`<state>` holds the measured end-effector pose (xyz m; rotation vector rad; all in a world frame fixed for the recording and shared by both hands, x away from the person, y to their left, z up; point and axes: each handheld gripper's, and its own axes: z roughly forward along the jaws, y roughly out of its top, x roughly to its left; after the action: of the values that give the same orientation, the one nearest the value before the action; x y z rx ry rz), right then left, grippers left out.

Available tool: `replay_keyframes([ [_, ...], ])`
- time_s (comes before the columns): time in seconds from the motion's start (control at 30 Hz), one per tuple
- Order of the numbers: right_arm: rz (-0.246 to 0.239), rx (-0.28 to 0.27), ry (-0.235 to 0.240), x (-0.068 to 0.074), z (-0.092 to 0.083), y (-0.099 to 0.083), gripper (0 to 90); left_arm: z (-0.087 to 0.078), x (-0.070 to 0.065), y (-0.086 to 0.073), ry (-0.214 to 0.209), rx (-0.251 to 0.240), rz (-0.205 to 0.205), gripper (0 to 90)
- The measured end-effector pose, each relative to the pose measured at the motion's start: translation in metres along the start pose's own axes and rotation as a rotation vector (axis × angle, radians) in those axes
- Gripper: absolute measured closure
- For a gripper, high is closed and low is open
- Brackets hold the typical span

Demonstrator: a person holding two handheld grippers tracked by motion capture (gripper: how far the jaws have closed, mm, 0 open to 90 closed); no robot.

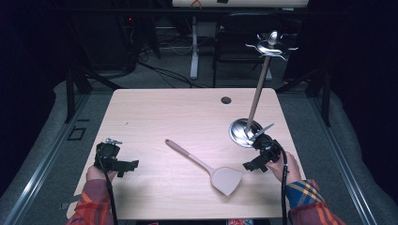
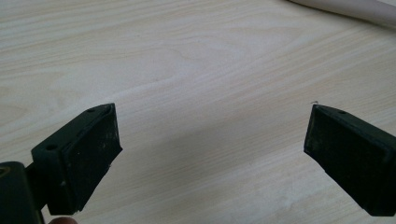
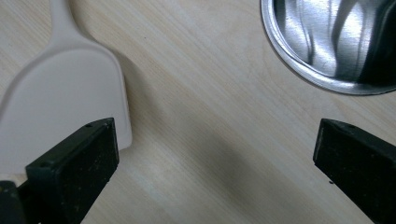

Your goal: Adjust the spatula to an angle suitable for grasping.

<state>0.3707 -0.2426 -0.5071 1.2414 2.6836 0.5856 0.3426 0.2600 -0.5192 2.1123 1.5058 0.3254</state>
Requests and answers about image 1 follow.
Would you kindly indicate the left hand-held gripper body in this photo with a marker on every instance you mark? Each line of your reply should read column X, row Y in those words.
column 108, row 154

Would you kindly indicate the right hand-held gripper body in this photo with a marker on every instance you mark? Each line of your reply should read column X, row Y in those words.
column 267, row 150

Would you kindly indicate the metal utensil rack wooden pole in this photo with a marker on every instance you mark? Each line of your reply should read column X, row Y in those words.
column 244, row 132

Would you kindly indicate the beige silicone spatula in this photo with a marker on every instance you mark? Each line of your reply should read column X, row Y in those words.
column 223, row 178

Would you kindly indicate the person's left hand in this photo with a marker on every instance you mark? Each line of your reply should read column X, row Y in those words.
column 97, row 173

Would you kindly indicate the person's right hand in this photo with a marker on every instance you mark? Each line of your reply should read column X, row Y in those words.
column 289, row 170

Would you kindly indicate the red printed packet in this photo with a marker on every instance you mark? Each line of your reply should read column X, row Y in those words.
column 239, row 222

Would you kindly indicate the black chair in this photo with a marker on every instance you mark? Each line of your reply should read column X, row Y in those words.
column 237, row 40

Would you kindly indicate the dark computer tower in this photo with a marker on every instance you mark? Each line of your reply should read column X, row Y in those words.
column 125, row 40

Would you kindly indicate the white table leg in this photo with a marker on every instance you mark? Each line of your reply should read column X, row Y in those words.
column 194, row 56

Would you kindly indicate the aluminium floor rail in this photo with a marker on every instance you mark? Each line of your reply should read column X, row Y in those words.
column 341, row 162
column 40, row 168

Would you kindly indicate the black metal frame stand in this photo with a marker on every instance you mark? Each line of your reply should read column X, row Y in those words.
column 325, row 97
column 70, row 93

